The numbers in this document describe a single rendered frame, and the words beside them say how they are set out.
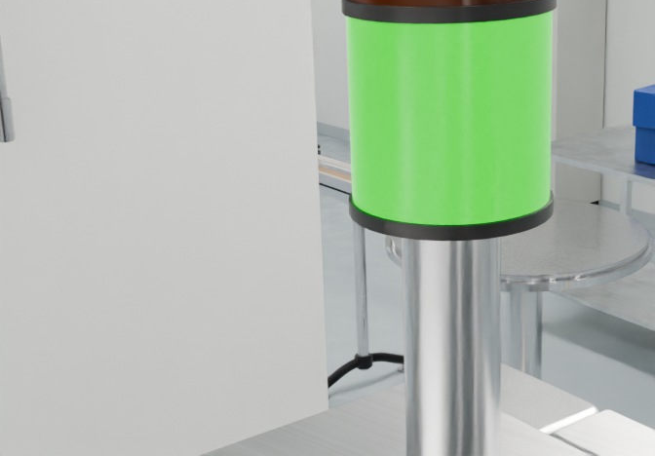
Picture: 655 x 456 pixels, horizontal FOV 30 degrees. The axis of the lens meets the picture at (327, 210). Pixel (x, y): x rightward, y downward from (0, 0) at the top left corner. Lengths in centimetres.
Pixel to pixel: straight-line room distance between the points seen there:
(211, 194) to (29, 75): 36
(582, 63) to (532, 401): 694
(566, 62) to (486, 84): 699
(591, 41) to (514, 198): 710
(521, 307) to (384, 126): 411
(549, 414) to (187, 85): 150
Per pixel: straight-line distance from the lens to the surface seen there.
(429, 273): 30
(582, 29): 732
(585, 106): 743
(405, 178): 28
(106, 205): 185
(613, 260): 411
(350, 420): 42
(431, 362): 31
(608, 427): 42
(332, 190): 513
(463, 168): 28
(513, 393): 44
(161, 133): 187
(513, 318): 440
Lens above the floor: 229
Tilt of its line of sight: 17 degrees down
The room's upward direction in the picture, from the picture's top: 2 degrees counter-clockwise
